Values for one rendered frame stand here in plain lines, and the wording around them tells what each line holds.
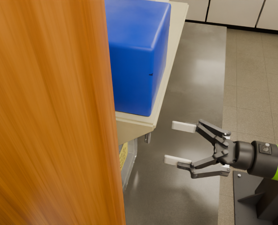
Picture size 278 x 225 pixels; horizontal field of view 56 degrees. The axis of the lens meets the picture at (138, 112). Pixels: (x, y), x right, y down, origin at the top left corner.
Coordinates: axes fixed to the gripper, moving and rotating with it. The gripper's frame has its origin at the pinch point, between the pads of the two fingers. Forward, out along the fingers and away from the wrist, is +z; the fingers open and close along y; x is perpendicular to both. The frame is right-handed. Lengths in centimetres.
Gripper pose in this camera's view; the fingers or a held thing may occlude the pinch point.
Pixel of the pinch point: (173, 142)
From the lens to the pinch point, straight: 74.3
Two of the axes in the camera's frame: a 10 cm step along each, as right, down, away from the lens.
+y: -2.5, 7.0, -6.7
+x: 0.1, 6.9, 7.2
